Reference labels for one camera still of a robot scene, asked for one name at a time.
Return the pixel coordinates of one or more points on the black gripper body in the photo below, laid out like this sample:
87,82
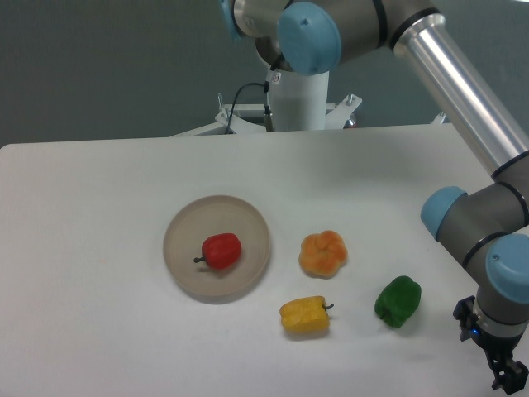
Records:
498,340

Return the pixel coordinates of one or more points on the yellow bell pepper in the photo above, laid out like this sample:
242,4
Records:
305,315

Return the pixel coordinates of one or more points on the beige round plate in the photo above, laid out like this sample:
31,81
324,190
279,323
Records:
206,217

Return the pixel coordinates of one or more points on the orange braided bread roll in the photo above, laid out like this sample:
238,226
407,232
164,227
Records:
323,254

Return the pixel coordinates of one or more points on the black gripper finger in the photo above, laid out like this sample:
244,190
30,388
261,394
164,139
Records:
509,375

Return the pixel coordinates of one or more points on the red bell pepper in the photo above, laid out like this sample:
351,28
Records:
220,251

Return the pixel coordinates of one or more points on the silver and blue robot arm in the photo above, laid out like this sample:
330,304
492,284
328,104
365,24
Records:
300,40

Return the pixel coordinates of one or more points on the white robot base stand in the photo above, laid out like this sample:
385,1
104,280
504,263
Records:
292,103

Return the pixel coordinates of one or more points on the green bell pepper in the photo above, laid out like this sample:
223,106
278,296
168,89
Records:
398,301

